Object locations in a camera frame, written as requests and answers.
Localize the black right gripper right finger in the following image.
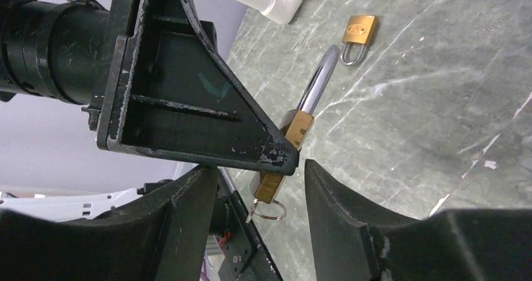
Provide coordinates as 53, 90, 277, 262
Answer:
304, 159, 531, 280

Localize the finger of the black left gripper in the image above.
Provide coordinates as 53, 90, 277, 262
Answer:
96, 0, 299, 175

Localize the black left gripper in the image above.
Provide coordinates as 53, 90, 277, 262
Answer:
1, 0, 112, 105

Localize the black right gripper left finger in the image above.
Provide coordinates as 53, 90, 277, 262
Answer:
1, 166, 219, 280

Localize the silver key ring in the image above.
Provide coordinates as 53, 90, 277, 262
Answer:
252, 199, 288, 221

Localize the large brass padlock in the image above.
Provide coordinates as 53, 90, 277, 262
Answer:
250, 45, 340, 204

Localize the silver key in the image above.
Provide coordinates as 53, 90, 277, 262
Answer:
245, 199, 260, 224

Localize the small brass padlock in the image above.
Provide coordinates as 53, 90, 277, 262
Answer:
339, 15, 379, 66

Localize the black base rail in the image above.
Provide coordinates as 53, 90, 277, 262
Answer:
206, 167, 283, 280

